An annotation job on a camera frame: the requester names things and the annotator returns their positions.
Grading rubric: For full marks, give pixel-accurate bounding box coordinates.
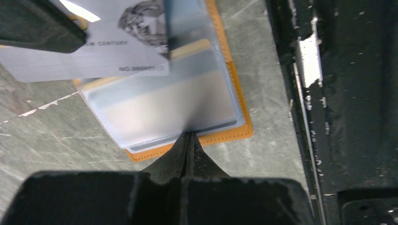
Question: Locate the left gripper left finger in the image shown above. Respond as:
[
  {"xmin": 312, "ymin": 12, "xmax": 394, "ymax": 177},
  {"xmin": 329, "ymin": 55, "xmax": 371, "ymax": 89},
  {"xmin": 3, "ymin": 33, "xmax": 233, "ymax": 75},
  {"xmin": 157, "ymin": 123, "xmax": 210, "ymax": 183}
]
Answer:
[{"xmin": 0, "ymin": 133, "xmax": 189, "ymax": 225}]

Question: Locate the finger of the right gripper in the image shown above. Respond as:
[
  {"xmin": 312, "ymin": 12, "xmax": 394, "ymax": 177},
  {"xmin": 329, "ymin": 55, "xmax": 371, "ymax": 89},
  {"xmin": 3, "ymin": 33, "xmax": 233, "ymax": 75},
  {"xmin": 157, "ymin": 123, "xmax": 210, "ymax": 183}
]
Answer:
[{"xmin": 0, "ymin": 0, "xmax": 87, "ymax": 53}]

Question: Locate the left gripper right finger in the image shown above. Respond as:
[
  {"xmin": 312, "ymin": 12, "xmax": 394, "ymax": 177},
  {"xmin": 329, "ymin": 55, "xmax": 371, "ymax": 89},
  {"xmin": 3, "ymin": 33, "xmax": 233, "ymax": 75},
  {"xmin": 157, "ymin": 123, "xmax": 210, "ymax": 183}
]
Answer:
[{"xmin": 174, "ymin": 133, "xmax": 316, "ymax": 225}]

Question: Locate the gold striped card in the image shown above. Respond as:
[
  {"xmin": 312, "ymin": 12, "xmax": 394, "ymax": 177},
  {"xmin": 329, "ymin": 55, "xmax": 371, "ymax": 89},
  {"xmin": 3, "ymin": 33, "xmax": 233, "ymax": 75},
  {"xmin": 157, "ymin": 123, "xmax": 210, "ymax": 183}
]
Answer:
[{"xmin": 81, "ymin": 39, "xmax": 245, "ymax": 152}]

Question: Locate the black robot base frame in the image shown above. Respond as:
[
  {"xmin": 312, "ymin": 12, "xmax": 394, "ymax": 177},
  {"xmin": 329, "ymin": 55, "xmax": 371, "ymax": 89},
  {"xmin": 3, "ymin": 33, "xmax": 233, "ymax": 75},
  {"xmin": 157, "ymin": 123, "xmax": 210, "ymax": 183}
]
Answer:
[{"xmin": 265, "ymin": 0, "xmax": 398, "ymax": 225}]

